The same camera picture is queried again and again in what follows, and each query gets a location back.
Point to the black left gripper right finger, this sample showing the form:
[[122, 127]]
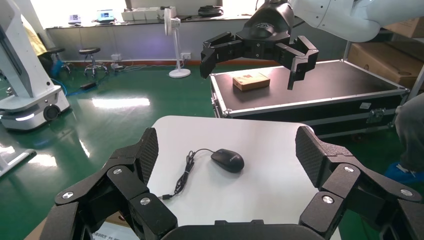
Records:
[[341, 180]]

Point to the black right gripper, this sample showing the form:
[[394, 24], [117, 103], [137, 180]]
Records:
[[265, 30]]

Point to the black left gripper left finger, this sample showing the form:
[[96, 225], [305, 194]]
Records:
[[132, 179]]

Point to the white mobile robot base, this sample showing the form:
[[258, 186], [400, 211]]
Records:
[[26, 99]]

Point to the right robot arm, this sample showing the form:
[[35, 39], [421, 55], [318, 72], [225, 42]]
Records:
[[348, 16]]

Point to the small closed cardboard box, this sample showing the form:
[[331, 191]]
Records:
[[251, 82]]

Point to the printed white paper sheet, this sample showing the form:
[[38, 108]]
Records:
[[112, 233]]

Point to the blue shoe cover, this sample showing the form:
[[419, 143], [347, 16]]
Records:
[[402, 175]]

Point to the black bag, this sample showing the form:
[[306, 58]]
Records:
[[210, 11]]

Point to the black aluminium-edged flight case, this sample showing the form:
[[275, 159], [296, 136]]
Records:
[[331, 82]]

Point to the white standing fan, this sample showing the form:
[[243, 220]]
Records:
[[179, 71]]

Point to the person in dark gray trousers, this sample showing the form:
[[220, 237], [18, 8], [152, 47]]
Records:
[[412, 132]]

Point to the black power adapter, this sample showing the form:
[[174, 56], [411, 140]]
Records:
[[88, 85]]

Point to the white boxes row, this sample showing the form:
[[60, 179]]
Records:
[[145, 14]]

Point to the large brown carton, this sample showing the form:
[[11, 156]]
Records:
[[409, 28], [384, 61]]

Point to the black round stool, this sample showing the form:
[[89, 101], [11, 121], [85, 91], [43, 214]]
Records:
[[56, 50], [90, 51]]

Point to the device with blue screen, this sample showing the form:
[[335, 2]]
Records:
[[106, 15]]

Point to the person's legs blue shoe covers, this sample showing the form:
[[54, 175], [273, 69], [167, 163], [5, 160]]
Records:
[[34, 39]]

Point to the white wall outlet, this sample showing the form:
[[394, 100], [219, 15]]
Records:
[[186, 55]]

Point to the white desk frame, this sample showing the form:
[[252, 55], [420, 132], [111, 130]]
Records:
[[16, 160]]

